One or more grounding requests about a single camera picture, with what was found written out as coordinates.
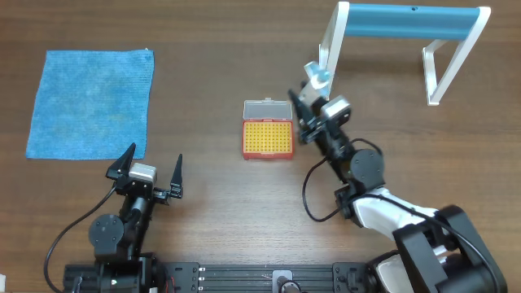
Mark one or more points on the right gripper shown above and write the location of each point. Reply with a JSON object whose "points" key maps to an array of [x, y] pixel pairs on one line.
{"points": [[327, 132]]}

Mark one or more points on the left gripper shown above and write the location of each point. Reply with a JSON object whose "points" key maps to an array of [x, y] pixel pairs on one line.
{"points": [[140, 190]]}

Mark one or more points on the white pipette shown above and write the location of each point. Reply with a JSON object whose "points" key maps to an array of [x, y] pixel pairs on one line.
{"points": [[313, 91]]}

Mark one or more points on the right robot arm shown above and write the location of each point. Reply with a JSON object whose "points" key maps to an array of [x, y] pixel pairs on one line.
{"points": [[407, 219]]}

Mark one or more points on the red and yellow tip box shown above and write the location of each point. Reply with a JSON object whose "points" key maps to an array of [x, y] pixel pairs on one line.
{"points": [[268, 138]]}

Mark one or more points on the blue cloth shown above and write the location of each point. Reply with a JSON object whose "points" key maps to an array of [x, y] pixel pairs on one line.
{"points": [[89, 106]]}

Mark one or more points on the white and blue stand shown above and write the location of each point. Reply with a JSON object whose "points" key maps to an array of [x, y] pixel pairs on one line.
{"points": [[407, 22]]}

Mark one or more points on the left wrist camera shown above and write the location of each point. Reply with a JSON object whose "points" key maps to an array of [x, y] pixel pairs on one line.
{"points": [[142, 173]]}

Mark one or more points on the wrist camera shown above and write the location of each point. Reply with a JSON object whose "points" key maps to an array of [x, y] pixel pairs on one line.
{"points": [[334, 106], [142, 173]]}

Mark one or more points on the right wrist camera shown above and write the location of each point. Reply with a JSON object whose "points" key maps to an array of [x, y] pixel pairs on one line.
{"points": [[334, 106]]}

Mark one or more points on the mounting rail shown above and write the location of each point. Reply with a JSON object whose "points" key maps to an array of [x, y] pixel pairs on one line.
{"points": [[244, 278]]}

